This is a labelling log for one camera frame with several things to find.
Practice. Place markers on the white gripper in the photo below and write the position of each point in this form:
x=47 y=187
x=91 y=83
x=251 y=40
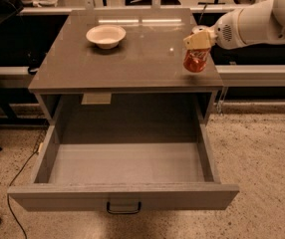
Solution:
x=224 y=33

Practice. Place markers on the red coke can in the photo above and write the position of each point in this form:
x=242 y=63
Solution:
x=195 y=60

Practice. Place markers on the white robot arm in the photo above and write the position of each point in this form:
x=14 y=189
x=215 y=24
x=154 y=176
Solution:
x=260 y=23

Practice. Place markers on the open grey top drawer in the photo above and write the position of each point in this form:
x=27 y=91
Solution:
x=151 y=148

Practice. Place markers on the grey cabinet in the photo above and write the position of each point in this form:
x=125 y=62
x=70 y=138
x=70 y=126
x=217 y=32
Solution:
x=149 y=58

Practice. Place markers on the white paper bowl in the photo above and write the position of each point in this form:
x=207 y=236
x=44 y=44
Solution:
x=106 y=36

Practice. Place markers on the black drawer handle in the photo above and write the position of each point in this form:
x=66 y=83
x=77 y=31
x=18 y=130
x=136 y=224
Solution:
x=123 y=209

